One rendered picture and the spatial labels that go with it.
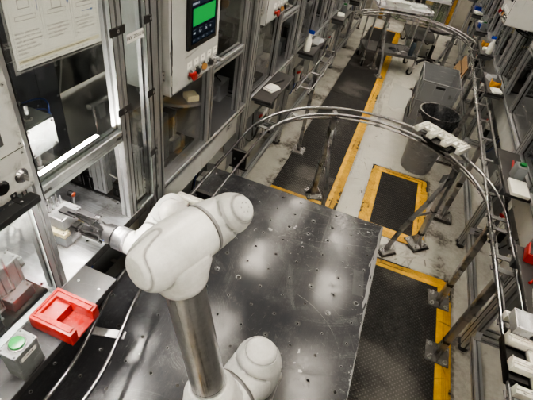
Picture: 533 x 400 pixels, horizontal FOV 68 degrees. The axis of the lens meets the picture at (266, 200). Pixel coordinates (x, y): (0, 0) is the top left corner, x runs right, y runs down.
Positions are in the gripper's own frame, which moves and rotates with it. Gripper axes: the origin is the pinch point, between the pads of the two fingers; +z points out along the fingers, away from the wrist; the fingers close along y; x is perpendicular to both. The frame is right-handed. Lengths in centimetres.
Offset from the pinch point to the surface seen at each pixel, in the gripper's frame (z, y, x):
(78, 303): -25.7, -3.7, 26.9
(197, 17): -16, 62, -65
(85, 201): 8.9, -9.7, -17.8
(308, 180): -60, -98, -207
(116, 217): -7.9, -9.4, -15.9
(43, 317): -19.8, -3.8, 35.5
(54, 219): 2.1, 1.8, 4.9
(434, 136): -137, -12, -186
